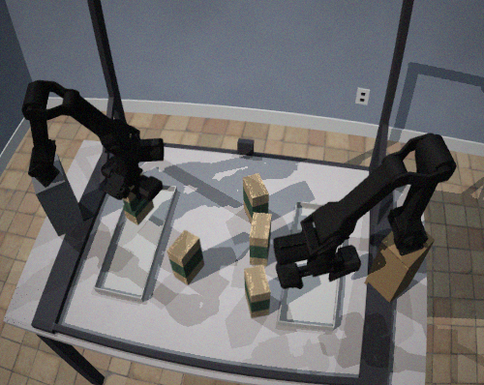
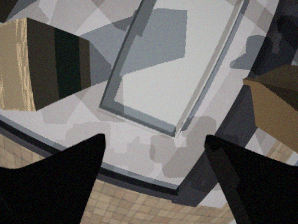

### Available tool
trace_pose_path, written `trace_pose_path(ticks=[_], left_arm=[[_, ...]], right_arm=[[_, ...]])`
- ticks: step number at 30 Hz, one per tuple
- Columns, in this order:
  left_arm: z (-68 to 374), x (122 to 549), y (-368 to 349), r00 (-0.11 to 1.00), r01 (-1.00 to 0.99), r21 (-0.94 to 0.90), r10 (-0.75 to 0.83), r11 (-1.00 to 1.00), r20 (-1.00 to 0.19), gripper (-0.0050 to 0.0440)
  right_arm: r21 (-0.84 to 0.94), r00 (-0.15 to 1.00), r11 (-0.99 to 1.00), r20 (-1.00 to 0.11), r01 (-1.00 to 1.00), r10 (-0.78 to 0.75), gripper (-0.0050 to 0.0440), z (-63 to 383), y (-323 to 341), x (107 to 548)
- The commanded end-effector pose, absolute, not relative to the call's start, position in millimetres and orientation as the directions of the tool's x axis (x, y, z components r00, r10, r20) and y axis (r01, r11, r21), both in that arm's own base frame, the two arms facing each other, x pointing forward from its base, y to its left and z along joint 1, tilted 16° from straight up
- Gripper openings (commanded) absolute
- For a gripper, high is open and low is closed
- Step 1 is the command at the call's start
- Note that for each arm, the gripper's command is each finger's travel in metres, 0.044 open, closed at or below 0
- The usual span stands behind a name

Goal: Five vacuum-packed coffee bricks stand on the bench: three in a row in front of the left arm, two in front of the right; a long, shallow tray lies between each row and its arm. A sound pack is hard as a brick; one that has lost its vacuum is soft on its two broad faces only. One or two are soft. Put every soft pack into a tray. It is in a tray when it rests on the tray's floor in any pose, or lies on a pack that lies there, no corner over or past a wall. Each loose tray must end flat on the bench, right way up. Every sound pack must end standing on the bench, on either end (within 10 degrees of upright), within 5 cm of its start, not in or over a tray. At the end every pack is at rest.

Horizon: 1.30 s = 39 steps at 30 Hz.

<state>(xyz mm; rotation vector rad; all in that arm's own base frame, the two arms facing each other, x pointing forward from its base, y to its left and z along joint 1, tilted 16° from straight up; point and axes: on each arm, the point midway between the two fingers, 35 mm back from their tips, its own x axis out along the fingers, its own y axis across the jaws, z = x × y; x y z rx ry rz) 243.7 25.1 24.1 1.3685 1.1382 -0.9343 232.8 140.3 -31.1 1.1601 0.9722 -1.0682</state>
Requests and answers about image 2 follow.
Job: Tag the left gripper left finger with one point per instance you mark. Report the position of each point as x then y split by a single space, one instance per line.
54 190

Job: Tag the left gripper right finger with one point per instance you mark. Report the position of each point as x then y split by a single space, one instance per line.
258 189

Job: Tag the long shallow white tray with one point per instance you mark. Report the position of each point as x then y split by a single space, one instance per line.
164 60

